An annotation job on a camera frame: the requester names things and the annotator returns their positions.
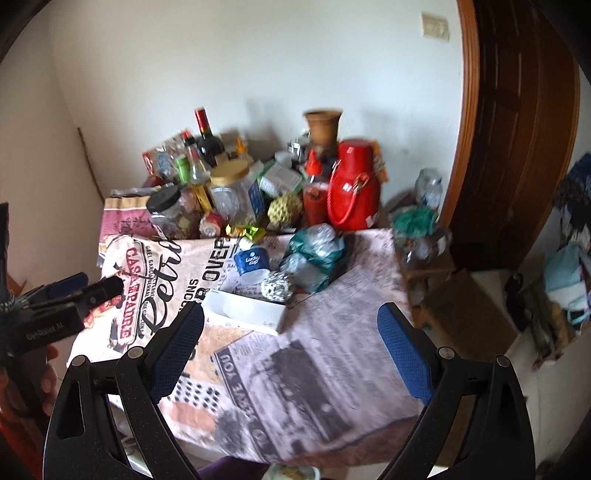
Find white cardboard box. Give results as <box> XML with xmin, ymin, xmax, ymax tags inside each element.
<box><xmin>202</xmin><ymin>288</ymin><xmax>287</xmax><ymax>336</ymax></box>

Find white green box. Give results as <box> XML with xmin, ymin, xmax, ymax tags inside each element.
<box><xmin>257</xmin><ymin>161</ymin><xmax>306</xmax><ymax>195</ymax></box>

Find light blue bag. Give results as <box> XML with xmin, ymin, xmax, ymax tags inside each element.
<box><xmin>542</xmin><ymin>244</ymin><xmax>591</xmax><ymax>325</ymax></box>

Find green rope bundle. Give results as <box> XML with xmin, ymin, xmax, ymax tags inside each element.
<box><xmin>392</xmin><ymin>205</ymin><xmax>439</xmax><ymax>237</ymax></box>

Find red sauce bottle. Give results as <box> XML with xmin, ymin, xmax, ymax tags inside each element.
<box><xmin>302</xmin><ymin>150</ymin><xmax>331</xmax><ymax>227</ymax></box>

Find black-lidded glass jar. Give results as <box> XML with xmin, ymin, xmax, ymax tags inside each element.
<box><xmin>147</xmin><ymin>185</ymin><xmax>185</xmax><ymax>238</ymax></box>

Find clay vase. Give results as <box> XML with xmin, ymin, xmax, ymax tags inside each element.
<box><xmin>303</xmin><ymin>109</ymin><xmax>345</xmax><ymax>151</ymax></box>

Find white plastic bin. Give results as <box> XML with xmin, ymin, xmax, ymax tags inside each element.
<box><xmin>268</xmin><ymin>464</ymin><xmax>322</xmax><ymax>480</ymax></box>

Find blue white carton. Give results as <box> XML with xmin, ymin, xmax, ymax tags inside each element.
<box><xmin>248</xmin><ymin>178</ymin><xmax>267</xmax><ymax>223</ymax></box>

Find green candy wrappers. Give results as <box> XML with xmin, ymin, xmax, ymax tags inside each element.
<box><xmin>226</xmin><ymin>223</ymin><xmax>267</xmax><ymax>241</ymax></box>

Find low wooden stool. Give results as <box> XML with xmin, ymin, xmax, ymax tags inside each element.
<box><xmin>402</xmin><ymin>251</ymin><xmax>462</xmax><ymax>324</ymax></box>

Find dark wooden door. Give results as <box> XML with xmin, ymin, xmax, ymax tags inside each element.
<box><xmin>464</xmin><ymin>0</ymin><xmax>578</xmax><ymax>273</ymax></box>

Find dark wine bottle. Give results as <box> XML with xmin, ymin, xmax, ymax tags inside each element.
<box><xmin>194</xmin><ymin>107</ymin><xmax>227</xmax><ymax>168</ymax></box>

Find gold-lidded clear jar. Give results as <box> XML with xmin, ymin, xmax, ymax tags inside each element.
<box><xmin>209</xmin><ymin>161</ymin><xmax>257</xmax><ymax>227</ymax></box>

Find orange paper packet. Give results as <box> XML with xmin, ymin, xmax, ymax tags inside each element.
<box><xmin>372</xmin><ymin>143</ymin><xmax>389</xmax><ymax>185</ymax></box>

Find black shoe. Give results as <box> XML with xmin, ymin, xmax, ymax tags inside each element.
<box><xmin>505</xmin><ymin>272</ymin><xmax>533</xmax><ymax>331</ymax></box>

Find clear liquor bottle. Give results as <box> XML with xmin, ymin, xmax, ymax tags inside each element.
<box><xmin>181</xmin><ymin>130</ymin><xmax>215</xmax><ymax>215</ymax></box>

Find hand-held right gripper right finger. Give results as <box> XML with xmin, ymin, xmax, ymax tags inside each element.
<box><xmin>376</xmin><ymin>302</ymin><xmax>536</xmax><ymax>480</ymax></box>

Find person's left forearm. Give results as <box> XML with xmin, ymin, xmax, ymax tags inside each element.
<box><xmin>0</xmin><ymin>371</ymin><xmax>47</xmax><ymax>480</ymax></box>

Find metal-lidded jar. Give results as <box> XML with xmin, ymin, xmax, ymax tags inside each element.
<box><xmin>399</xmin><ymin>228</ymin><xmax>451</xmax><ymax>267</ymax></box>

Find printed tablecloth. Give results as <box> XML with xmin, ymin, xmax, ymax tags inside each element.
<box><xmin>69</xmin><ymin>194</ymin><xmax>428</xmax><ymax>464</ymax></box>

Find light switch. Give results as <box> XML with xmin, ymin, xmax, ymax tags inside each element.
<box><xmin>421</xmin><ymin>13</ymin><xmax>450</xmax><ymax>40</ymax></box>

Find yellow foam net sleeve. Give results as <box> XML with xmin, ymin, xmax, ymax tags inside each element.
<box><xmin>267</xmin><ymin>191</ymin><xmax>304</xmax><ymax>230</ymax></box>

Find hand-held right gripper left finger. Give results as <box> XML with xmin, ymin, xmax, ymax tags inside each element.
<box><xmin>44</xmin><ymin>304</ymin><xmax>206</xmax><ymax>480</ymax></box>

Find blue paper cup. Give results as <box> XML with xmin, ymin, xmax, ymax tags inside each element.
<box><xmin>233</xmin><ymin>246</ymin><xmax>271</xmax><ymax>283</ymax></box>

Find person's left hand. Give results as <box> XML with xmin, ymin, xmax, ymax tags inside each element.
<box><xmin>39</xmin><ymin>347</ymin><xmax>59</xmax><ymax>417</ymax></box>

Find blue knitted cloth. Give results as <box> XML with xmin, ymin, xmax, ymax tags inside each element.
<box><xmin>553</xmin><ymin>154</ymin><xmax>591</xmax><ymax>214</ymax></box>

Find red thermos flask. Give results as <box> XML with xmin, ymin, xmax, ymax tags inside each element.
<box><xmin>327</xmin><ymin>140</ymin><xmax>385</xmax><ymax>230</ymax></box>

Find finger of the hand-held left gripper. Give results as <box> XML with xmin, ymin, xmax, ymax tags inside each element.
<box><xmin>46</xmin><ymin>275</ymin><xmax>126</xmax><ymax>319</ymax></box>
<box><xmin>11</xmin><ymin>271</ymin><xmax>90</xmax><ymax>306</ymax></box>

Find printed snack bag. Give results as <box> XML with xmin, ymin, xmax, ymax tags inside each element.
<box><xmin>142</xmin><ymin>134</ymin><xmax>185</xmax><ymax>179</ymax></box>

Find wooden door frame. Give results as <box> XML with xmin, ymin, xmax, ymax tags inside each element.
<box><xmin>438</xmin><ymin>0</ymin><xmax>583</xmax><ymax>274</ymax></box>

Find white-lidded glass jar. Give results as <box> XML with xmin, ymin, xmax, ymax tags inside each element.
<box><xmin>414</xmin><ymin>168</ymin><xmax>445</xmax><ymax>208</ymax></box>

